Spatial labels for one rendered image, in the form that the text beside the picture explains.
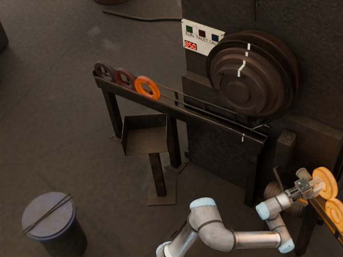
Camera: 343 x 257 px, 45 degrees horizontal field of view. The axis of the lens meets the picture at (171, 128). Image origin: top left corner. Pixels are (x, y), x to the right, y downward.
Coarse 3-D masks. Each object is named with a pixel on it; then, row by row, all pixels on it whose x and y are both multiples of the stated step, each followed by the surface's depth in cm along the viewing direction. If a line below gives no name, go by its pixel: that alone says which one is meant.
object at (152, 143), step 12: (132, 120) 251; (144, 120) 251; (156, 120) 251; (132, 132) 257; (144, 132) 255; (156, 132) 253; (168, 132) 250; (132, 144) 250; (144, 144) 248; (156, 144) 247; (168, 144) 245; (156, 156) 257; (156, 168) 267; (156, 180) 277; (156, 192) 295; (168, 192) 294; (156, 204) 288; (168, 204) 288
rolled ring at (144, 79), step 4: (140, 76) 261; (144, 76) 259; (136, 80) 262; (140, 80) 259; (144, 80) 257; (148, 80) 257; (136, 84) 266; (140, 84) 267; (148, 84) 257; (152, 84) 256; (136, 88) 269; (140, 88) 269; (152, 88) 258; (156, 88) 258; (140, 92) 269; (144, 92) 270; (156, 92) 258; (152, 96) 266; (156, 96) 261
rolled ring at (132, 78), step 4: (120, 68) 269; (124, 68) 268; (116, 72) 272; (120, 72) 269; (124, 72) 266; (128, 72) 266; (116, 76) 275; (120, 76) 278; (128, 76) 267; (132, 76) 267; (116, 80) 278; (120, 80) 279; (132, 80) 267; (120, 84) 279; (124, 84) 280; (132, 84) 270; (128, 88) 277; (132, 88) 273
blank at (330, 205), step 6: (330, 204) 194; (336, 204) 189; (342, 204) 188; (330, 210) 196; (336, 210) 190; (342, 210) 186; (330, 216) 197; (336, 216) 196; (342, 216) 186; (336, 222) 194; (342, 222) 188; (342, 228) 190
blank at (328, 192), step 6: (318, 168) 197; (324, 168) 195; (312, 174) 203; (318, 174) 197; (324, 174) 192; (330, 174) 191; (324, 180) 194; (330, 180) 190; (330, 186) 190; (336, 186) 190; (324, 192) 197; (330, 192) 192; (336, 192) 191; (330, 198) 194
